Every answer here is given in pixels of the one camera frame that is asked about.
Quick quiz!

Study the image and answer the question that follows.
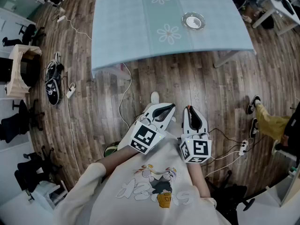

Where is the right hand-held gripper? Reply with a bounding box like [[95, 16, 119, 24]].
[[179, 106, 212, 165]]

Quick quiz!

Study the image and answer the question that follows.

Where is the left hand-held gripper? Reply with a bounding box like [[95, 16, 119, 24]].
[[127, 103, 177, 155]]

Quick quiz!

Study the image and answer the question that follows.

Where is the round glass ashtray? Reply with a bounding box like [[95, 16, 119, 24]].
[[181, 12, 206, 31]]

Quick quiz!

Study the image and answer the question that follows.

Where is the person's left forearm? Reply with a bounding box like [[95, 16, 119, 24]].
[[95, 145, 144, 173]]

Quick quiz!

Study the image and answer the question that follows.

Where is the person's right forearm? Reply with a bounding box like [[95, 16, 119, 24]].
[[186, 162, 212, 200]]

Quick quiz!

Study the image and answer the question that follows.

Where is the person's white shoe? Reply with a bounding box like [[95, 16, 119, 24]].
[[150, 91, 160, 105]]

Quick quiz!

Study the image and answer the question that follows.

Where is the cream printed t-shirt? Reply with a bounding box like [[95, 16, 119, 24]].
[[52, 125, 233, 225]]

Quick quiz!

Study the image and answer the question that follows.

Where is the light blue flowered tablecloth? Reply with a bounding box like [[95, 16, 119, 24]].
[[90, 0, 256, 71]]

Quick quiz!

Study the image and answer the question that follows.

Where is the black bag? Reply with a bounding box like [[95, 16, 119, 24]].
[[261, 15, 275, 30]]

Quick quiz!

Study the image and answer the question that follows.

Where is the white desk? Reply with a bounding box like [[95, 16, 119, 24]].
[[252, 0, 300, 37]]

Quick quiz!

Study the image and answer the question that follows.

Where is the black monitor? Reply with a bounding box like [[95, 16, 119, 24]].
[[0, 57, 13, 83]]

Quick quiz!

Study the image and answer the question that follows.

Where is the black cable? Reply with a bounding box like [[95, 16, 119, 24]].
[[208, 127, 242, 145]]

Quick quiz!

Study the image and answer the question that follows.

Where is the white power cable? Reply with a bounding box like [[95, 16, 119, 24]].
[[205, 149, 242, 178], [119, 63, 133, 129], [67, 97, 80, 172], [63, 16, 93, 41]]

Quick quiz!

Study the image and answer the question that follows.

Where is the white table frame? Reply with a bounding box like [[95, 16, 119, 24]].
[[213, 50, 257, 68]]

